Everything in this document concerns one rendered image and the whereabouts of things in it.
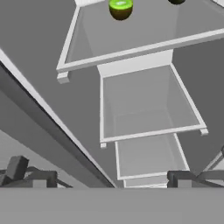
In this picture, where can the wide glass fridge shelf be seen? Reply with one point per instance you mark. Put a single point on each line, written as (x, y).
(140, 32)

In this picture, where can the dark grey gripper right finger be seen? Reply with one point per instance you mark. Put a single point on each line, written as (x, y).
(175, 178)

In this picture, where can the grey fridge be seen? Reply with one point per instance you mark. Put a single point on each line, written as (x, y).
(35, 35)

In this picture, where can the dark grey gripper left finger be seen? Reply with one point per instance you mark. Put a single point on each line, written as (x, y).
(43, 176)

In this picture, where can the white fridge drawer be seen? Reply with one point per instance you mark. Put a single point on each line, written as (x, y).
(145, 183)

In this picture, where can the glass fridge shelf white frame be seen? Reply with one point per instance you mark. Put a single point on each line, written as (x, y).
(148, 156)
(145, 102)

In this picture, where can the dark round fruit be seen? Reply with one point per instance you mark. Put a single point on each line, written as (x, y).
(176, 1)

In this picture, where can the green halved kiwi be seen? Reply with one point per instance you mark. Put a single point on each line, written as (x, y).
(120, 9)

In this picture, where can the grey fridge door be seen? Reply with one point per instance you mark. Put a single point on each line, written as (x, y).
(35, 116)

